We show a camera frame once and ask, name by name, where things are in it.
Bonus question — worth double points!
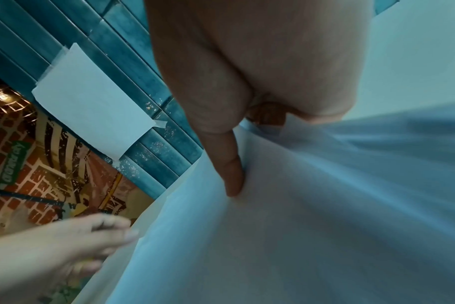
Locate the person's right hand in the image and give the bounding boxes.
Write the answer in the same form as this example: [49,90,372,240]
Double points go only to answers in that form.
[142,0,375,198]

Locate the white sheet taped to wall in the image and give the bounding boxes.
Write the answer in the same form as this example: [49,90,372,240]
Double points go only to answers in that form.
[31,42,168,161]

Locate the pile of white papers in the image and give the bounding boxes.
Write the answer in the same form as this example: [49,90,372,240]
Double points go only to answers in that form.
[71,100,455,304]

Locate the woven pendant lamp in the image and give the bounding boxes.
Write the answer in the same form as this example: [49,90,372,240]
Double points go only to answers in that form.
[0,84,30,120]

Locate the person's left hand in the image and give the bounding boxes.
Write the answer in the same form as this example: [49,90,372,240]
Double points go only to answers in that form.
[0,213,140,304]

